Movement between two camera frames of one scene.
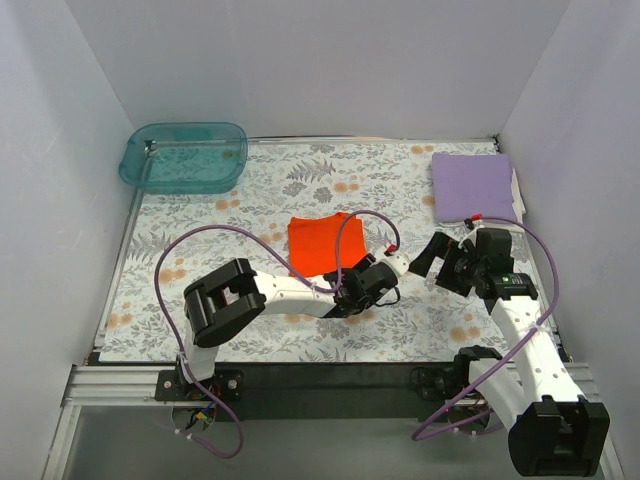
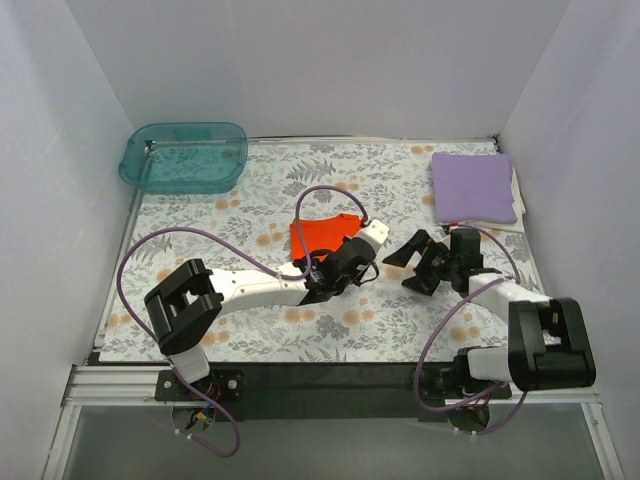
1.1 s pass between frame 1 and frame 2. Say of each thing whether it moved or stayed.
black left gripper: moved
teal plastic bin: stayed
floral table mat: stayed
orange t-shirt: stayed
